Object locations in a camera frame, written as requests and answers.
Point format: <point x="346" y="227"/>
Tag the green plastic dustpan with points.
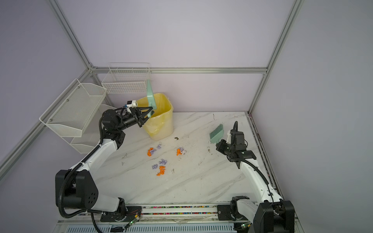
<point x="151" y="99"/>

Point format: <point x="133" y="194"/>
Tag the aluminium frame back beam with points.
<point x="186" y="70"/>

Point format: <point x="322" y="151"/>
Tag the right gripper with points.
<point x="219" y="145"/>

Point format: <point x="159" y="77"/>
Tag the aluminium frame corner post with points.
<point x="296" y="7"/>

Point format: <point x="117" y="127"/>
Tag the green hand brush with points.
<point x="217" y="134"/>

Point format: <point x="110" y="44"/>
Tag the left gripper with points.
<point x="140" y="120"/>

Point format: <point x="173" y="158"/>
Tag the orange purple scrap centre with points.
<point x="180" y="151"/>

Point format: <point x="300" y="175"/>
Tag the orange purple scrap near bin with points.
<point x="152" y="150"/>

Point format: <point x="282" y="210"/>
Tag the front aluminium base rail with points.
<point x="161" y="218"/>

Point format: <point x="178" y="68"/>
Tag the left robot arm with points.
<point x="75" y="189"/>

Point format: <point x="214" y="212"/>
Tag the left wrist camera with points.
<point x="132" y="104"/>

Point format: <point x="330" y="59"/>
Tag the white wire basket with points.
<point x="127" y="78"/>

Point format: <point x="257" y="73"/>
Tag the white mesh two-tier shelf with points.
<point x="74" y="116"/>

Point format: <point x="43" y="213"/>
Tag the aluminium table edge rail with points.
<point x="262" y="151"/>

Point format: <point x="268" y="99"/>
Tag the yellow lined trash bin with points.
<point x="160" y="125"/>

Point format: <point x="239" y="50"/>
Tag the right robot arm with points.
<point x="268" y="212"/>

